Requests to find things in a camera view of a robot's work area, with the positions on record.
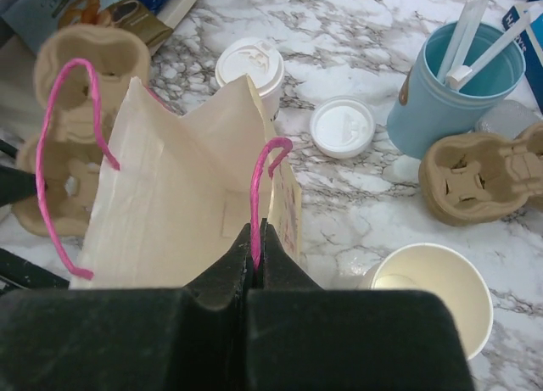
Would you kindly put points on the stack of cardboard carriers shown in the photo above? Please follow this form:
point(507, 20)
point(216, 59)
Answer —
point(481, 177)

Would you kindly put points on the blue white razor box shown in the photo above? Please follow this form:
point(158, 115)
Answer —
point(530, 42)

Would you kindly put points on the brown cardboard cup carrier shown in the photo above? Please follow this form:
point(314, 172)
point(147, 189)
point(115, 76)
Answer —
point(71, 155)

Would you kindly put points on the brown pink paper bag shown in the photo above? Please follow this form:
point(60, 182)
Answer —
point(175, 191)

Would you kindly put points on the black beige shelf rack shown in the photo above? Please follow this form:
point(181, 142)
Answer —
point(173, 11)

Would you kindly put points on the white lid stack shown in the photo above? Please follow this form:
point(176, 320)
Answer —
point(342, 127)

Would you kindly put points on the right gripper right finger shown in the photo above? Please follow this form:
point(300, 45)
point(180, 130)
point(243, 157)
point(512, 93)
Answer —
point(299, 336)

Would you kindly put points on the white paper coffee cup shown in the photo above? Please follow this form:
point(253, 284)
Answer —
point(271, 102)

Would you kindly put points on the white plastic cup lid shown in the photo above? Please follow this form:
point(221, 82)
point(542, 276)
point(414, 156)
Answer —
point(254, 57)

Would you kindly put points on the brown snack bag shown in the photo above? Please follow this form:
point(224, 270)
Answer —
point(34, 21)

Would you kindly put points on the white sachet stick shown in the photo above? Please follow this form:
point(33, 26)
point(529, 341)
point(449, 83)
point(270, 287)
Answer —
point(460, 74)
point(460, 35)

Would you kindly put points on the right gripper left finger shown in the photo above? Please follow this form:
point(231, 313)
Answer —
point(187, 338)

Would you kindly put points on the light blue utensil cup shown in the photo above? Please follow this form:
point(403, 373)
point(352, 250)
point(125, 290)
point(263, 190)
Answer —
point(427, 110)

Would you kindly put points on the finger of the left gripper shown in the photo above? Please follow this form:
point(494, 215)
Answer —
point(16, 185)

